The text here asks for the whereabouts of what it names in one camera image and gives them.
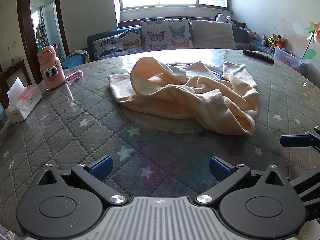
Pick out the cream long-sleeve garment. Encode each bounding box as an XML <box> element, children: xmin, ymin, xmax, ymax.
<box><xmin>108</xmin><ymin>57</ymin><xmax>260</xmax><ymax>135</ymax></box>

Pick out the clear plastic storage box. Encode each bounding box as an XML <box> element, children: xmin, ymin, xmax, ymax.
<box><xmin>274</xmin><ymin>47</ymin><xmax>309</xmax><ymax>75</ymax></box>

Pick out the black remote control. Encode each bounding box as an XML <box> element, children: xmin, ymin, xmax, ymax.
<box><xmin>242</xmin><ymin>49</ymin><xmax>274</xmax><ymax>64</ymax></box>

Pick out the tissue box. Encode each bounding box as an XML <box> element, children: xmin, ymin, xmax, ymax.
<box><xmin>4</xmin><ymin>77</ymin><xmax>42</xmax><ymax>123</ymax></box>

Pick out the plush toy pile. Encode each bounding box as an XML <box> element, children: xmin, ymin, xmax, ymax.
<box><xmin>262</xmin><ymin>34</ymin><xmax>285</xmax><ymax>49</ymax></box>

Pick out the paper pinwheel flower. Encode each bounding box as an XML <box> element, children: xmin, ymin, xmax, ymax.
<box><xmin>301</xmin><ymin>21</ymin><xmax>319</xmax><ymax>60</ymax></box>

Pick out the pink cartoon water bottle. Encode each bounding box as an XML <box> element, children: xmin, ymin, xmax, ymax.
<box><xmin>37</xmin><ymin>46</ymin><xmax>65</xmax><ymax>90</ymax></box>

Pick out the blue blanket on sofa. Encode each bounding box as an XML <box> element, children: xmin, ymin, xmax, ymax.
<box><xmin>61</xmin><ymin>49</ymin><xmax>89</xmax><ymax>69</ymax></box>

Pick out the dark blue sofa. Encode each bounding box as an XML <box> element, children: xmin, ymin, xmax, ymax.
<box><xmin>84</xmin><ymin>25</ymin><xmax>274</xmax><ymax>62</ymax></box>

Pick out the blue plastic cabinet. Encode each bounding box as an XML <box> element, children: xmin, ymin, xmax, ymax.
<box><xmin>52</xmin><ymin>43</ymin><xmax>65</xmax><ymax>61</ymax></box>

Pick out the dark wooden side table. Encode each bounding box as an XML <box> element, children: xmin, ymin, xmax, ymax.
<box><xmin>0</xmin><ymin>60</ymin><xmax>31</xmax><ymax>109</ymax></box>

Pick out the left butterfly cushion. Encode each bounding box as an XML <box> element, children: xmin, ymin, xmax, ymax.
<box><xmin>92</xmin><ymin>28</ymin><xmax>143</xmax><ymax>60</ymax></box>

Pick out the butterfly cushion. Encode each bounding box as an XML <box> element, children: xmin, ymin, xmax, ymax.
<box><xmin>140</xmin><ymin>18</ymin><xmax>193</xmax><ymax>51</ymax></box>
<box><xmin>92</xmin><ymin>28</ymin><xmax>143</xmax><ymax>60</ymax></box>

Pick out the plain beige cushion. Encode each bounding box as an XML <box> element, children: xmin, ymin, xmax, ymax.
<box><xmin>191</xmin><ymin>20</ymin><xmax>236</xmax><ymax>49</ymax></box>

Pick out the right butterfly cushion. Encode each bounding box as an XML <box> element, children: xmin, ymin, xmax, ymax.
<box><xmin>140</xmin><ymin>18</ymin><xmax>193</xmax><ymax>51</ymax></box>

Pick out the white plush toy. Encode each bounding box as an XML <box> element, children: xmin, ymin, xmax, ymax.
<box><xmin>215</xmin><ymin>13</ymin><xmax>237</xmax><ymax>26</ymax></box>

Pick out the pink bottle strap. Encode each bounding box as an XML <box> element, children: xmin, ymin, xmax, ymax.
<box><xmin>64</xmin><ymin>69</ymin><xmax>84</xmax><ymax>84</ymax></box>

